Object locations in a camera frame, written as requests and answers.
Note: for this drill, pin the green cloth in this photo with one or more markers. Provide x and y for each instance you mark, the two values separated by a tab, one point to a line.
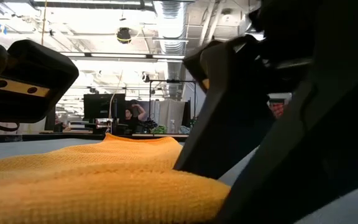
159	129

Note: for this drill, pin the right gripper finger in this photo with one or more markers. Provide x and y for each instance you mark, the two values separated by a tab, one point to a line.
228	124
322	171

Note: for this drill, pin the black tall panel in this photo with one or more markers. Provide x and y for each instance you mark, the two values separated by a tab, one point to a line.
50	119

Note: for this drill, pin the yellow microfibre towel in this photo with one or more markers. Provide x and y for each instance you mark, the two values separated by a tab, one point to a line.
104	193

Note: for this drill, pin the red patterned tapestry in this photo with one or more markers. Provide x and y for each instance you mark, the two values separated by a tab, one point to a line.
277	109

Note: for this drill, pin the black ceiling spotlight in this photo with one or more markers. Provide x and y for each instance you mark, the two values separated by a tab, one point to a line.
145	77

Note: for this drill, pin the black metal table frame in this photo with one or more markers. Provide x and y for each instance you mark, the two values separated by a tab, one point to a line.
42	137

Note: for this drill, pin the black monitor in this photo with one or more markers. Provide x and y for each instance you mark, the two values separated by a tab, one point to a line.
102	105

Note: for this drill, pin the overhead light bar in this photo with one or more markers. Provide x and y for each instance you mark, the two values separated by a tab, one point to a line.
120	55

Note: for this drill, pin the silver ceiling duct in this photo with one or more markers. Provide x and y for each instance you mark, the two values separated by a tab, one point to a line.
171	31

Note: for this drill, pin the white curtain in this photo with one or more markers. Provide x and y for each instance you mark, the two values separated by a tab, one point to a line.
171	112

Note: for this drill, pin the black overhead camera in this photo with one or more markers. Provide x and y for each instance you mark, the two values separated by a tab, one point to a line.
123	35

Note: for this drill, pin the person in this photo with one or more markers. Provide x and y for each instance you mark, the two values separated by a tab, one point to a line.
132	119

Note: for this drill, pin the blue-grey table mat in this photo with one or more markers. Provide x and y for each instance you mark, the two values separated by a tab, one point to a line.
11	149

